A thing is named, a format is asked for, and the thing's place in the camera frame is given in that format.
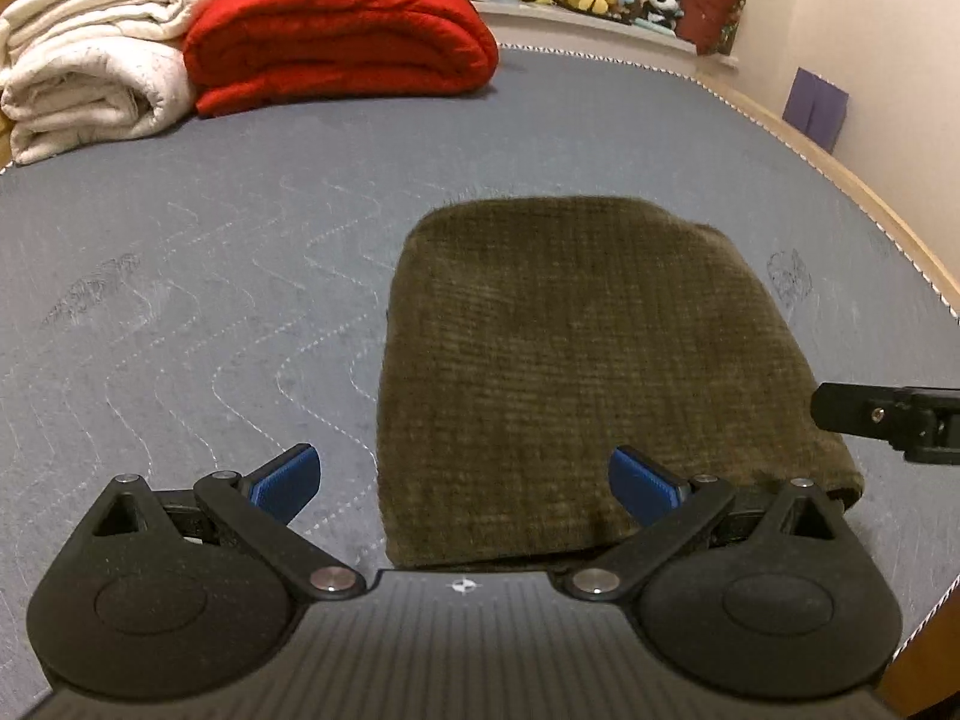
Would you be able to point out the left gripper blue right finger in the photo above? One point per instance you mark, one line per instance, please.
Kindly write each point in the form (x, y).
(687, 526)

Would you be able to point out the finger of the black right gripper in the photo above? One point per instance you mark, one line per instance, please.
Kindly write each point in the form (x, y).
(919, 422)

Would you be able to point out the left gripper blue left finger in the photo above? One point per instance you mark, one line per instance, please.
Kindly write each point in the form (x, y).
(228, 538)

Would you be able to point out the olive corduroy pants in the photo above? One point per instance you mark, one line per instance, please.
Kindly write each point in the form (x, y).
(529, 338)

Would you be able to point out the grey quilted mattress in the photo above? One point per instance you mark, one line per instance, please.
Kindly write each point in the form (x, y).
(206, 298)

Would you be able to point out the red folded quilt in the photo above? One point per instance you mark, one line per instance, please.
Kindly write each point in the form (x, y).
(246, 54)

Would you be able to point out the dark red cushion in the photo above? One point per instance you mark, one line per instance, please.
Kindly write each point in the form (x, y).
(710, 25)

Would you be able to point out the white folded blanket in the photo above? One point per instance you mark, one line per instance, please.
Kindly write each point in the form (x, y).
(77, 72)

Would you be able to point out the panda plush toy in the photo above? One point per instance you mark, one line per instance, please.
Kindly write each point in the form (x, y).
(662, 13)

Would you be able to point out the purple paper on wall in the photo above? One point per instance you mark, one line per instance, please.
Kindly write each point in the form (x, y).
(816, 108)

